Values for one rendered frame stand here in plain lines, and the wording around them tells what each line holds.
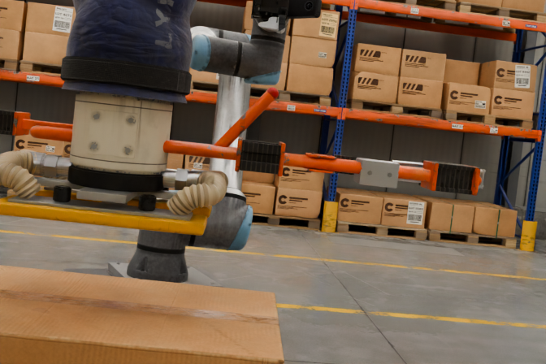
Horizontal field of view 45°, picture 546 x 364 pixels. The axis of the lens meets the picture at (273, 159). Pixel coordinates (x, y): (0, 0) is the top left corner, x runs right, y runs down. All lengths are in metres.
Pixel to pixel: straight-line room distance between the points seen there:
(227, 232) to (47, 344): 1.05
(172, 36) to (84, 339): 0.51
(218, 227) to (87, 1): 1.05
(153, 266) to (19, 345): 0.98
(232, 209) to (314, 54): 6.54
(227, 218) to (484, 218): 7.39
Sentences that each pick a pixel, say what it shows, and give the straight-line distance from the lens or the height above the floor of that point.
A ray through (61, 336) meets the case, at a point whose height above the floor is 0.94.
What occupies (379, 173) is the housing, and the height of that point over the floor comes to 1.23.
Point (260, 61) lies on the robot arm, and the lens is 1.68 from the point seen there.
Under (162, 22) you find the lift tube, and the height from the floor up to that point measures 1.45.
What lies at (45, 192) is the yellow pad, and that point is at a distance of 1.29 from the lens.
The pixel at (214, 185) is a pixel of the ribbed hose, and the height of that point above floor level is 1.19.
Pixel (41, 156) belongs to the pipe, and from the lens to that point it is 1.23.
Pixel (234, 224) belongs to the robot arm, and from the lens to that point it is 2.04.
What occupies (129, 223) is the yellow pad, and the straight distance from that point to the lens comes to 1.07.
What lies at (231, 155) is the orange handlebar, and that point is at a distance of 1.16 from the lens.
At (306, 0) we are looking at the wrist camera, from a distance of 1.56.
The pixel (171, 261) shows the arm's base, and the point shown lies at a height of 0.85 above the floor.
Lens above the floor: 1.30
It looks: 3 degrees down
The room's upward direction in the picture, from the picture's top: 6 degrees clockwise
